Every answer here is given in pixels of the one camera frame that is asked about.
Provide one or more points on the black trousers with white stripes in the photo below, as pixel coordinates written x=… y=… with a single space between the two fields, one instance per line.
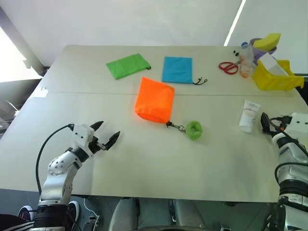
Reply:
x=14 y=223

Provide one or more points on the purple bowl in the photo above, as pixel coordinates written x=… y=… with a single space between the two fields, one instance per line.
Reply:
x=261 y=51

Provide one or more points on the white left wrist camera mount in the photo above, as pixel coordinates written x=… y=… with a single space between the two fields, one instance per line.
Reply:
x=81 y=136

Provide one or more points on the yellow sponge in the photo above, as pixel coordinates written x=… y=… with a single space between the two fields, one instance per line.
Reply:
x=268 y=41

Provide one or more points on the white cosmetic tube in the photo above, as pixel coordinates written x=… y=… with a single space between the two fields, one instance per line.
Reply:
x=249 y=116

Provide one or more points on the white light strip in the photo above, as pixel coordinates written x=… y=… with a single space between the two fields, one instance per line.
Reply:
x=234 y=22

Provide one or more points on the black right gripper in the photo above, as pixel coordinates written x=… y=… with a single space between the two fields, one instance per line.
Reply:
x=281 y=125

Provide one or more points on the dark grey window post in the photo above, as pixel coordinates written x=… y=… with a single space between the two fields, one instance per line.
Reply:
x=26 y=45

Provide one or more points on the white cardboard box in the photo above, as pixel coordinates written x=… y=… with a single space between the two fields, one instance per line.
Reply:
x=273 y=63

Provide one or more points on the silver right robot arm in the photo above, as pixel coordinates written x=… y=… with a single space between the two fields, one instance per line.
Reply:
x=293 y=163

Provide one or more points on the grey rounded robot body shape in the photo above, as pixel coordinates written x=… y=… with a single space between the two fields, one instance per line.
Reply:
x=124 y=214
x=190 y=214

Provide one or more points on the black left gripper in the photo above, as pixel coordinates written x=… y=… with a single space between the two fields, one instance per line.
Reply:
x=95 y=145

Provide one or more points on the blue and white sneaker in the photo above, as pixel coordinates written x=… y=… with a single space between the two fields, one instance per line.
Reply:
x=74 y=209
x=25 y=213

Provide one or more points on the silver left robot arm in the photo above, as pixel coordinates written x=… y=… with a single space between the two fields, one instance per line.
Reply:
x=57 y=173

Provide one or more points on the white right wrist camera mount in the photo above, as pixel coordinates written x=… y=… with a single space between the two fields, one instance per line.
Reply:
x=299 y=121

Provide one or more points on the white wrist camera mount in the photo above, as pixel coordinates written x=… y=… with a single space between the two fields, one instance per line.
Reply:
x=81 y=136
x=299 y=121

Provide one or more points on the clear plastic bottle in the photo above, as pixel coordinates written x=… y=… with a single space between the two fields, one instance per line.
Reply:
x=247 y=69
x=247 y=53

